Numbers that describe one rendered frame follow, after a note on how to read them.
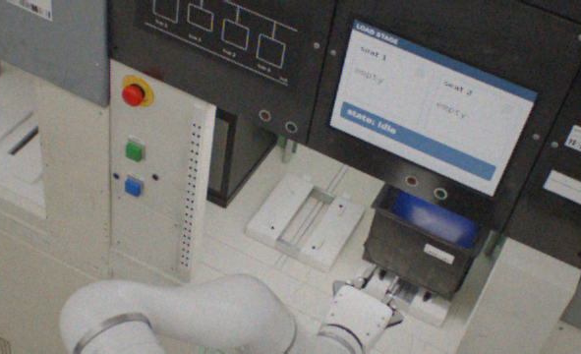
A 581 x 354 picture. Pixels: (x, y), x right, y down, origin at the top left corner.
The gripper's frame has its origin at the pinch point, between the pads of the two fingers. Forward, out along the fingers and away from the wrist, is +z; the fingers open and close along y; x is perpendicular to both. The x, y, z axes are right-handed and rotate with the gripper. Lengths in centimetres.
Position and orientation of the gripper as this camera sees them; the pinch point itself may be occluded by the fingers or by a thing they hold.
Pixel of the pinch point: (379, 281)
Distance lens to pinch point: 166.1
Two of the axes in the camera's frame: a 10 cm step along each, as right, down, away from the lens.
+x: 1.3, -6.9, -7.2
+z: 5.0, -5.8, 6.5
